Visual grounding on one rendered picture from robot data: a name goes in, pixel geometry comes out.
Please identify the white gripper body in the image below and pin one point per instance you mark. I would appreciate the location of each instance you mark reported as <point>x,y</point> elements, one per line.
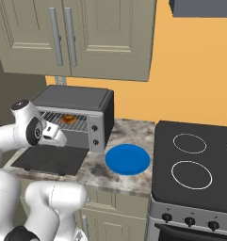
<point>59,140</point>

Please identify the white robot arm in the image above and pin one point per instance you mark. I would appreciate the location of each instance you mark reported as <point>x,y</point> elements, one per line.
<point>11,138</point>

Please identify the dark toaster oven door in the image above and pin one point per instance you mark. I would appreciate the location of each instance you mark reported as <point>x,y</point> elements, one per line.
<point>50,159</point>

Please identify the brown bagel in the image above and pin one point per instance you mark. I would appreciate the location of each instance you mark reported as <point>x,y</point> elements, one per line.
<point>68,119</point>

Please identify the metal toaster oven rack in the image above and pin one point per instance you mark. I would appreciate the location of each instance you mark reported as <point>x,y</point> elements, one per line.
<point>82,124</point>

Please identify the black toaster oven knob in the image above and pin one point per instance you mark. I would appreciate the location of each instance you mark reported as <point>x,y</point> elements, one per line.
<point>94,127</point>
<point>95,142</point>

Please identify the grey toaster oven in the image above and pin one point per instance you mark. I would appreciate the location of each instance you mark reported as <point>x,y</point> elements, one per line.
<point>74,98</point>

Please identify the blue plate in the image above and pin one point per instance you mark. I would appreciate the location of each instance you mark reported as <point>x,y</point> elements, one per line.
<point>127,159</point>

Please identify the beige base cupboard door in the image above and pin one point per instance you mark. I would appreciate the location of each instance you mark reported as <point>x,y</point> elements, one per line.
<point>118,227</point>

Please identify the beige drawer front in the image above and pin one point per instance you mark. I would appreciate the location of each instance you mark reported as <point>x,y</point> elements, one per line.
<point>130,204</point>

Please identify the black stove knob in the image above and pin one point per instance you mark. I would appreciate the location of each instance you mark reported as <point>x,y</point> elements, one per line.
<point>166,217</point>
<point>189,221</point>
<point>213,225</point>

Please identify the black hob stove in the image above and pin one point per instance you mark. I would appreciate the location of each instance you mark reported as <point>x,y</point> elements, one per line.
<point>193,188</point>

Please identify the grey range hood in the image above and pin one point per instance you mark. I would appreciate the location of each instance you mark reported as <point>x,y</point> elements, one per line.
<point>202,8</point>

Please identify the beige wall cupboard door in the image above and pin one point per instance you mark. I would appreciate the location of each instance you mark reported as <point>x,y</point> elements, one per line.
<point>115,37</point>
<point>24,34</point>

